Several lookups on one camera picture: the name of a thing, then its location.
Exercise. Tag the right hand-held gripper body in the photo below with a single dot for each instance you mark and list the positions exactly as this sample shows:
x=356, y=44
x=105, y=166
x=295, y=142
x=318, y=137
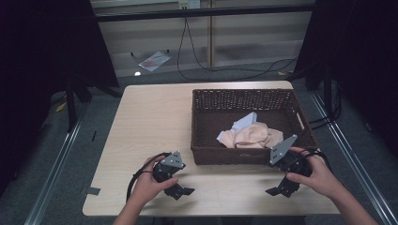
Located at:
x=289, y=162

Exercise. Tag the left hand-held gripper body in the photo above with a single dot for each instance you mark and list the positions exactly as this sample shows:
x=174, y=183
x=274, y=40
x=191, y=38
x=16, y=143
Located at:
x=171, y=161

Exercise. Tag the person's left hand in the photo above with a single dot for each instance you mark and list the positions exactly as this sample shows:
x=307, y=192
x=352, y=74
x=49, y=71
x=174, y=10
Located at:
x=149, y=184

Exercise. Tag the person's right hand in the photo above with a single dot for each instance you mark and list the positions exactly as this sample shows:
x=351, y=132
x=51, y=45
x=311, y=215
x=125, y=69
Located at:
x=319, y=178

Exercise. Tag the peach cloth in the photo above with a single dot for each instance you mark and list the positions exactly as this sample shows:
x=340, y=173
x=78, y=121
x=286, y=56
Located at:
x=253, y=136

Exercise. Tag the brown wicker basket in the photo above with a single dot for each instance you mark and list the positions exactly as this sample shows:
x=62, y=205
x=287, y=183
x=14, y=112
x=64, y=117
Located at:
x=216, y=125

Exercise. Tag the light blue cloth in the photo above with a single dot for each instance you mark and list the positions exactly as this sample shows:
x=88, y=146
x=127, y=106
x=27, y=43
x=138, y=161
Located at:
x=244, y=122

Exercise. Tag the black metal stand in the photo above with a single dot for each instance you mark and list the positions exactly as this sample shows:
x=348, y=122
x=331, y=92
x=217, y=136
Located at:
x=327, y=93
x=71, y=103

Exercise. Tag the grey tape strip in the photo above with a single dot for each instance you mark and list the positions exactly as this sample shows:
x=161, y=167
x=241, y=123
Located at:
x=92, y=191

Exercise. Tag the white and red paper sheet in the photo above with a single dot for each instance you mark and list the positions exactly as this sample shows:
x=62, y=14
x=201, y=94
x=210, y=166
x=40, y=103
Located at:
x=155, y=61

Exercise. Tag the dark curtain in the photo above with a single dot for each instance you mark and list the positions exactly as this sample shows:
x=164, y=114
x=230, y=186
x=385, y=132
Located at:
x=47, y=62
x=359, y=62

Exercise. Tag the yellow tape strip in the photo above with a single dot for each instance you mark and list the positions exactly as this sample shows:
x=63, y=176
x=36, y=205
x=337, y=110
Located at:
x=61, y=107

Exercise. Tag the black horizontal bar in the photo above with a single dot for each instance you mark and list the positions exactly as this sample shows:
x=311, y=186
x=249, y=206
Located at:
x=203, y=12

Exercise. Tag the aluminium floor rail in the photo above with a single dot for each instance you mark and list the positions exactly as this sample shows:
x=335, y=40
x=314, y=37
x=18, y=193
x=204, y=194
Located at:
x=53, y=175
x=353, y=162

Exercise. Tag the wooden wall post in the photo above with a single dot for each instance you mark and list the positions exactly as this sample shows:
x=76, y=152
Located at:
x=212, y=37

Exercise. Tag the white wall socket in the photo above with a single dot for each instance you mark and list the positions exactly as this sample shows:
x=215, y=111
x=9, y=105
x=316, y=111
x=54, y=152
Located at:
x=189, y=3

